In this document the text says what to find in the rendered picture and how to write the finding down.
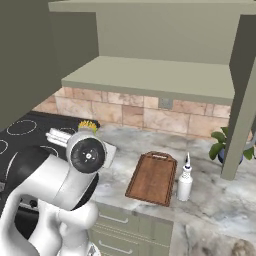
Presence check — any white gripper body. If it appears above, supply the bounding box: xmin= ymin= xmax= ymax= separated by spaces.
xmin=45 ymin=127 xmax=74 ymax=148

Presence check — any olive wide cabinet door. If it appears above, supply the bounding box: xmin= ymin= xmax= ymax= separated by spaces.
xmin=0 ymin=0 xmax=100 ymax=132

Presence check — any brown wooden cutting board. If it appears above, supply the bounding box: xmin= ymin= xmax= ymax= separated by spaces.
xmin=124 ymin=150 xmax=179 ymax=208

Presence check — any white bottle with black spout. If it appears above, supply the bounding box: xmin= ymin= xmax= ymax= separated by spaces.
xmin=176 ymin=152 xmax=194 ymax=202

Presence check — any olive narrow cabinet door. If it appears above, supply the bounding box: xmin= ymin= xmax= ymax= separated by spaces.
xmin=220 ymin=14 xmax=256 ymax=181

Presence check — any yellow bristly object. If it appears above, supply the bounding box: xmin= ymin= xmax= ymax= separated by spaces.
xmin=77 ymin=119 xmax=100 ymax=135

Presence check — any black hob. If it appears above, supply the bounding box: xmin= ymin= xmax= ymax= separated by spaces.
xmin=0 ymin=110 xmax=101 ymax=214

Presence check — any black oven front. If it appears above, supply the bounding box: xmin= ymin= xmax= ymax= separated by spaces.
xmin=0 ymin=195 xmax=40 ymax=242

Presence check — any olive shallow drawer front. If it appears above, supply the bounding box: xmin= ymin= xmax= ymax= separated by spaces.
xmin=93 ymin=202 xmax=175 ymax=249

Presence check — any olive deep drawer front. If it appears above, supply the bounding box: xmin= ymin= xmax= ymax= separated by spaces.
xmin=87 ymin=229 xmax=172 ymax=256

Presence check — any green plant in blue pot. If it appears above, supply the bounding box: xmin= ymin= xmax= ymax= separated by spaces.
xmin=208 ymin=126 xmax=256 ymax=165

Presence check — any silver drawer handle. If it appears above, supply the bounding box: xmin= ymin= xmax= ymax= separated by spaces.
xmin=97 ymin=240 xmax=134 ymax=256
xmin=99 ymin=214 xmax=130 ymax=225

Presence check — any grey wall outlet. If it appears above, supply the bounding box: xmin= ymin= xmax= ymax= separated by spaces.
xmin=158 ymin=97 xmax=174 ymax=111

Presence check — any olive open wall cabinet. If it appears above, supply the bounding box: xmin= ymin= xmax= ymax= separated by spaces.
xmin=48 ymin=0 xmax=256 ymax=106

